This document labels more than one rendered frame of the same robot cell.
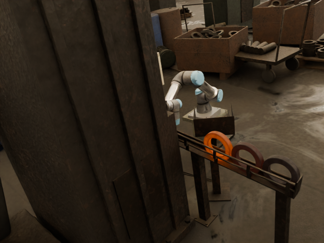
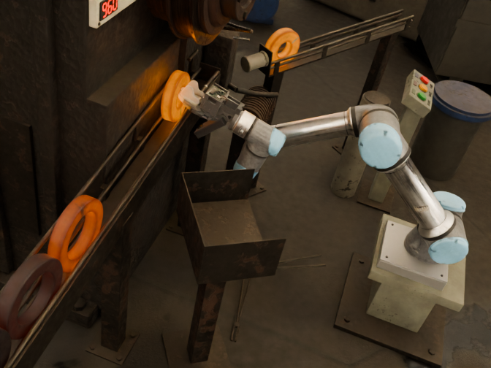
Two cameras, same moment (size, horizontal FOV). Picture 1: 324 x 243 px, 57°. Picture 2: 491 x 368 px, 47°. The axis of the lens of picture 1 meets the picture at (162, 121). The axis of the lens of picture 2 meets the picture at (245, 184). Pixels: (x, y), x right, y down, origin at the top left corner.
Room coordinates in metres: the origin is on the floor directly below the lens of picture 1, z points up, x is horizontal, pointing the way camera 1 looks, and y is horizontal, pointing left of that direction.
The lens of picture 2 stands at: (1.19, -1.21, 1.67)
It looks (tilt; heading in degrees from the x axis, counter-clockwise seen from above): 40 degrees down; 53
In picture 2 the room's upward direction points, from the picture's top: 13 degrees clockwise
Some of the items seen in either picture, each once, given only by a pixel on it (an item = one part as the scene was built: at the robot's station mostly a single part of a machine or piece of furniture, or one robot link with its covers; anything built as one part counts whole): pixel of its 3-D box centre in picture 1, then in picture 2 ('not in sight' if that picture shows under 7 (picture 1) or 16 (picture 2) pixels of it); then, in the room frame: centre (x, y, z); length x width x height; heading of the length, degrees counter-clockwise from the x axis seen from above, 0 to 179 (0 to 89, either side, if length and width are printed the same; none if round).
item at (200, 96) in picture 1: (202, 94); (442, 213); (2.60, -0.42, 0.50); 0.13 x 0.12 x 0.14; 51
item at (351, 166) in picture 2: not in sight; (358, 147); (2.83, 0.22, 0.26); 0.12 x 0.12 x 0.52
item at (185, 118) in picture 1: (205, 115); (419, 259); (2.60, -0.43, 0.28); 0.32 x 0.32 x 0.04; 43
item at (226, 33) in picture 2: not in sight; (218, 61); (2.13, 0.37, 0.68); 0.11 x 0.08 x 0.24; 133
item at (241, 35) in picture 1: (211, 50); not in sight; (4.64, -0.98, 0.33); 0.93 x 0.73 x 0.66; 50
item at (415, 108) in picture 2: not in sight; (397, 144); (2.96, 0.13, 0.31); 0.24 x 0.16 x 0.62; 43
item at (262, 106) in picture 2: not in sight; (245, 150); (2.30, 0.33, 0.27); 0.22 x 0.13 x 0.53; 43
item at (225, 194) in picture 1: (216, 154); (212, 293); (1.80, -0.35, 0.36); 0.26 x 0.20 x 0.72; 78
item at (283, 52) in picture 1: (257, 40); not in sight; (4.23, -1.56, 0.48); 1.18 x 0.65 x 0.96; 33
